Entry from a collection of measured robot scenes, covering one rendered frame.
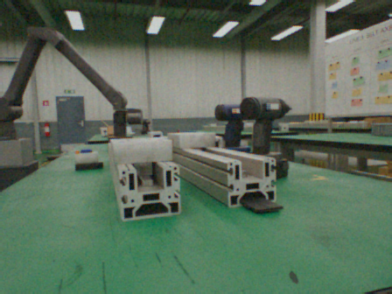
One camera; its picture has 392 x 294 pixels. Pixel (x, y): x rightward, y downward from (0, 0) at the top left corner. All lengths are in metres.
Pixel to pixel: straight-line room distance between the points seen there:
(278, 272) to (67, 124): 12.13
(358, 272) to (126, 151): 0.40
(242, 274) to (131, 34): 12.61
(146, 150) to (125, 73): 11.92
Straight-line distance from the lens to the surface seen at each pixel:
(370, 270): 0.37
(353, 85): 4.14
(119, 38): 12.76
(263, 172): 0.58
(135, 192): 0.50
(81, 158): 1.14
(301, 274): 0.34
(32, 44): 1.50
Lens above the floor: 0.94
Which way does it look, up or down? 5 degrees down
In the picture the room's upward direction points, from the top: 2 degrees counter-clockwise
